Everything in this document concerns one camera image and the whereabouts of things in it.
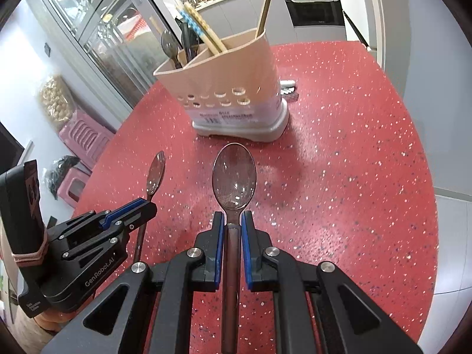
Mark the grey wall switch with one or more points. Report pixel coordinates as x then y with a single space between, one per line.
47 49

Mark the plain wooden chopstick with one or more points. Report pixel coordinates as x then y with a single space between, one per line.
266 3

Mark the black built-in oven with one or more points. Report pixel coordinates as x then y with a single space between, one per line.
313 3

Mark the cream patterned chopstick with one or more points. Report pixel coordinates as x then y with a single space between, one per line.
206 25

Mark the dark spoons in holder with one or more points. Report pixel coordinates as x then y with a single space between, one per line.
188 42

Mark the white refrigerator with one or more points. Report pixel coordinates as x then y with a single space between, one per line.
365 7

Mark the small dark spoon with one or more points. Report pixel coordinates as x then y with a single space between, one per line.
156 177

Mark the beige utensil holder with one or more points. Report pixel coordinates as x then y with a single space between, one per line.
228 88

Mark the small pink plastic stool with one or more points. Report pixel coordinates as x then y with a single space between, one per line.
72 188

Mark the dark screen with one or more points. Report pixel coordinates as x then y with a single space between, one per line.
9 147

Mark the glass door cabinet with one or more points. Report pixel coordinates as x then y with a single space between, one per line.
103 33

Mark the clear bag of nuts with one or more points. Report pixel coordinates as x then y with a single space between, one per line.
55 99

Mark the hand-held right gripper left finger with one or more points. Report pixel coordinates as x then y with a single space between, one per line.
220 250

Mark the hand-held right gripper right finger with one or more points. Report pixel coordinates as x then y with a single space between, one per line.
246 250

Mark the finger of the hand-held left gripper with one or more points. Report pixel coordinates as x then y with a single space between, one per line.
99 243
129 210

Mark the blue patterned chopstick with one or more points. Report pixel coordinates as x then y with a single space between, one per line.
191 20

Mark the black plastic bag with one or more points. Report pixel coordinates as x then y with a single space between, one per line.
61 171

